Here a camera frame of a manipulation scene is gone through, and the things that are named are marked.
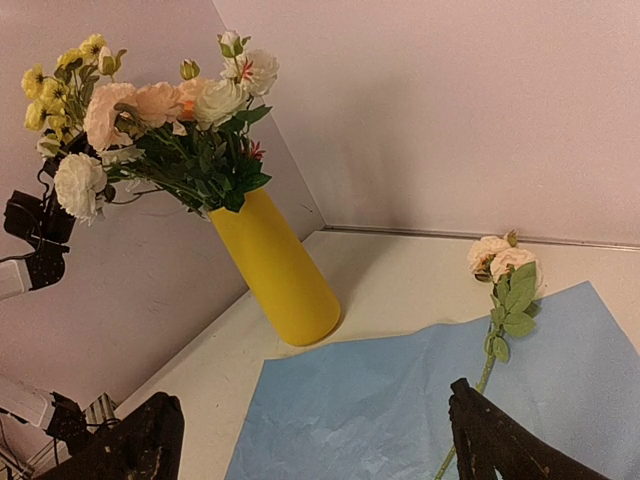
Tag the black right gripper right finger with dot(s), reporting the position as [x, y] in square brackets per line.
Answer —
[491, 445]

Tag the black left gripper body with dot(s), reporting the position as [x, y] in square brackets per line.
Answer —
[43, 224]

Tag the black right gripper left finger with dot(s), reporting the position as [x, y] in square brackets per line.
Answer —
[147, 444]

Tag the blue wrapping paper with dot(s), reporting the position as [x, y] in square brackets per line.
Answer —
[378, 409]

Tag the yellow flower stem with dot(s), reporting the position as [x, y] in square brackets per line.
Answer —
[59, 102]

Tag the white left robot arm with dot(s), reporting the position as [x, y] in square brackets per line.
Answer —
[79, 191]

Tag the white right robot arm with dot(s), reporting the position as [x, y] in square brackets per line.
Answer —
[34, 407]

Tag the yellow vase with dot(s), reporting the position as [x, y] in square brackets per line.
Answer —
[291, 290]

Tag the pale pink rose stem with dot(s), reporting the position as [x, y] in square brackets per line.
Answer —
[514, 275]

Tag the blue and pink flower bunch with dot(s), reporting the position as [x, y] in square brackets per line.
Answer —
[192, 139]

